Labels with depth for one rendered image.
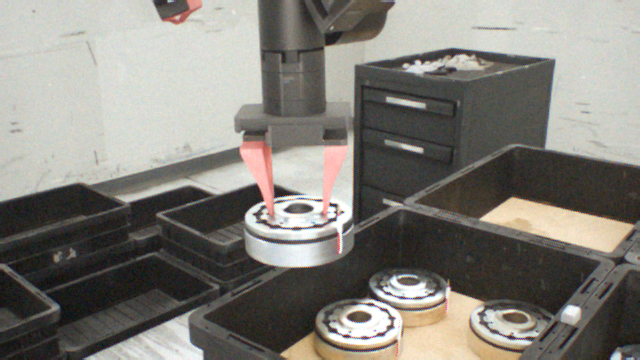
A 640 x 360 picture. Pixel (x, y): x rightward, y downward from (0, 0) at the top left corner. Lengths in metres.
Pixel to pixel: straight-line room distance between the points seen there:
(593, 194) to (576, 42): 2.94
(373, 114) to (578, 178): 1.20
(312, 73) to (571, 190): 0.77
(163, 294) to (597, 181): 1.17
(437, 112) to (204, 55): 2.12
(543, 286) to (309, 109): 0.42
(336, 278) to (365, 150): 1.57
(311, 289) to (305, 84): 0.31
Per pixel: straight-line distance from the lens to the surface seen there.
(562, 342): 0.66
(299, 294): 0.78
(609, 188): 1.24
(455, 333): 0.84
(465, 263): 0.91
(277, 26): 0.56
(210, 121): 4.08
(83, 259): 1.91
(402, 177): 2.31
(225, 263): 1.67
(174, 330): 1.10
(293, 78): 0.57
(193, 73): 3.96
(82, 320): 1.83
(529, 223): 1.19
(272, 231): 0.59
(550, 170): 1.26
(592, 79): 4.13
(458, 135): 2.12
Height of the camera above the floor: 1.27
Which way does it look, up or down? 19 degrees down
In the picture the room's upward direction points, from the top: straight up
